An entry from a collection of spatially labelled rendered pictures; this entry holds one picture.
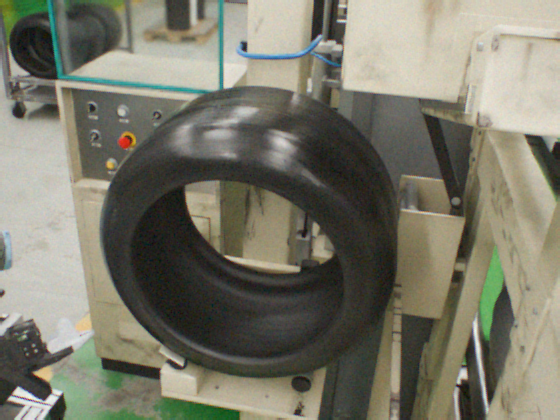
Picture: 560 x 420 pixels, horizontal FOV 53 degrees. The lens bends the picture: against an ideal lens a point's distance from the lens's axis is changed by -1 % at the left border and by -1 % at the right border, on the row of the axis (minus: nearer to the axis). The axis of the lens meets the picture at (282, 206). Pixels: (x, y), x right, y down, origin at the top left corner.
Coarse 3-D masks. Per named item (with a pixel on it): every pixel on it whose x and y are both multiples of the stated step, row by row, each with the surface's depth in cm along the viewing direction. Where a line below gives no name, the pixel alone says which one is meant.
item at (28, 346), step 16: (32, 320) 113; (0, 336) 108; (16, 336) 106; (32, 336) 108; (0, 352) 107; (16, 352) 107; (32, 352) 109; (48, 352) 114; (0, 368) 108; (16, 368) 109; (32, 368) 110
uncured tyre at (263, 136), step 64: (192, 128) 99; (256, 128) 96; (320, 128) 103; (128, 192) 103; (320, 192) 96; (384, 192) 107; (128, 256) 109; (192, 256) 142; (384, 256) 102; (192, 320) 133; (256, 320) 139; (320, 320) 133
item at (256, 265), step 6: (228, 258) 155; (234, 258) 155; (240, 258) 156; (240, 264) 154; (246, 264) 154; (252, 264) 153; (258, 264) 154; (264, 264) 154; (270, 264) 154; (276, 264) 154; (258, 270) 154; (264, 270) 153; (270, 270) 153; (276, 270) 152; (282, 270) 152; (288, 270) 152; (294, 270) 152
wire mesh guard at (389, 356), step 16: (400, 288) 139; (400, 304) 134; (384, 320) 159; (400, 320) 128; (384, 336) 159; (400, 336) 124; (384, 352) 150; (400, 352) 119; (384, 368) 144; (400, 368) 116; (384, 384) 139; (400, 384) 112; (384, 400) 129; (368, 416) 177; (384, 416) 123
